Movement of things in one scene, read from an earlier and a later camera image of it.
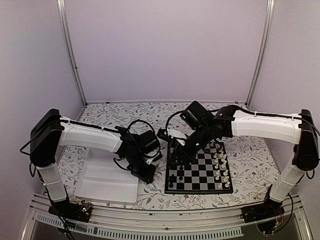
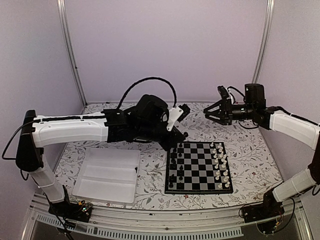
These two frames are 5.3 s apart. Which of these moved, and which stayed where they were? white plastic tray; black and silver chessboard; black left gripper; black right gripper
Moved: black left gripper; black right gripper
Stayed: white plastic tray; black and silver chessboard
